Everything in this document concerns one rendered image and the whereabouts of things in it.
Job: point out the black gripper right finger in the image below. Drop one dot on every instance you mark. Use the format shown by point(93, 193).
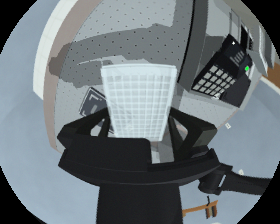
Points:
point(200, 133)

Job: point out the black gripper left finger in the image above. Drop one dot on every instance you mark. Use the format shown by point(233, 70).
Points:
point(85, 124)

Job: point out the white multi-well plate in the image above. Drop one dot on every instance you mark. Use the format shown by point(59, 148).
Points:
point(144, 106)

